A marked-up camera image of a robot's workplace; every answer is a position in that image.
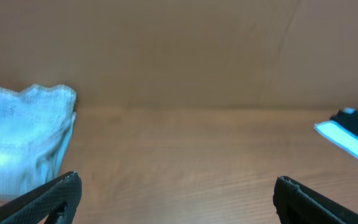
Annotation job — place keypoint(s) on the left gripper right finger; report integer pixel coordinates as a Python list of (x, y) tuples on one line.
[(297, 204)]

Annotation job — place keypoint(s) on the light blue shirt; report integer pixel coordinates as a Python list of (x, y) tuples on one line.
[(338, 135)]

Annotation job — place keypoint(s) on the light blue denim shorts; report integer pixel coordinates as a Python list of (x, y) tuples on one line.
[(36, 125)]

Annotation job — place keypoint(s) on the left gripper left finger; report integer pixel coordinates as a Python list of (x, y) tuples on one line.
[(54, 202)]

